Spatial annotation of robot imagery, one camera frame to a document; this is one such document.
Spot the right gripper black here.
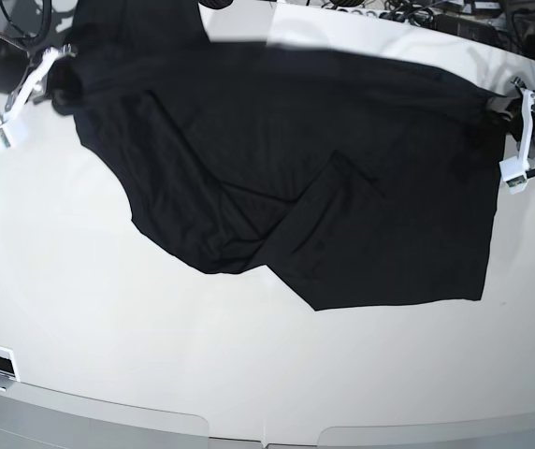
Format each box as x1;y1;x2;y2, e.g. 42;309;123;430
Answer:
7;51;55;106

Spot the black t-shirt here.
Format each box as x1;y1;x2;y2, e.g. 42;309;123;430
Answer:
51;1;505;311

